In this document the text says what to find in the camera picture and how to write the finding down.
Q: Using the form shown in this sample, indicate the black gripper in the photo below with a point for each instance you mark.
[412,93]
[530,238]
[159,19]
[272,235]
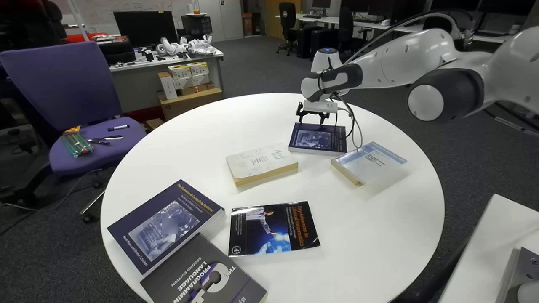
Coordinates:
[323,108]

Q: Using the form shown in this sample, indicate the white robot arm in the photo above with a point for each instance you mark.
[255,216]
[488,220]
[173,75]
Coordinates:
[446,83]

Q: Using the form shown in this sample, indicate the light blue white book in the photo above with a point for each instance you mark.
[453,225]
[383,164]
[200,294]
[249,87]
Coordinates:
[372,164]

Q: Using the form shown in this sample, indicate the cream white thick book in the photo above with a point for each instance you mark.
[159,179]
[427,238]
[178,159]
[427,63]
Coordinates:
[261,166]

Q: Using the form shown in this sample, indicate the black space cover book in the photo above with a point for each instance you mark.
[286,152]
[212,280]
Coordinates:
[272,230]

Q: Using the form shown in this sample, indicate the dark grey book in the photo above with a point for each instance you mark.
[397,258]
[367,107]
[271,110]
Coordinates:
[203,273]

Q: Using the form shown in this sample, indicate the large dark blue book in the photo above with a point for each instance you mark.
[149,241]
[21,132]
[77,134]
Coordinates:
[163,225]

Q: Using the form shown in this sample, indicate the black office chair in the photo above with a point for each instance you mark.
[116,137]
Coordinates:
[289,26]

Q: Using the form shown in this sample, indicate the white plastic bags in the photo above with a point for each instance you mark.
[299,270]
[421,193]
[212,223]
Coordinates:
[186,46]

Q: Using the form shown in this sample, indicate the cardboard box under desk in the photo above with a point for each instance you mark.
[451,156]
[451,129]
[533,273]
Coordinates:
[176,107]

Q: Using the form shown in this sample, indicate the black computer monitor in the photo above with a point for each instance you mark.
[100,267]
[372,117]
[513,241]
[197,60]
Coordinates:
[146,28]

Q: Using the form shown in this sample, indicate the white side table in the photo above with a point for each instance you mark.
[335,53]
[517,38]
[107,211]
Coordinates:
[503,228]

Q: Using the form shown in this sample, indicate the green circuit board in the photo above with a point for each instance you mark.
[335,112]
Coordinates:
[77,145]

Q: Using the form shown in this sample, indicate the purple office chair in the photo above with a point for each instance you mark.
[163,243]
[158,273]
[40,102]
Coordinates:
[70,88]

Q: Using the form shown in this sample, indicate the grey metal bracket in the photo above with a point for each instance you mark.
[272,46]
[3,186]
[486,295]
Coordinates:
[522,278]

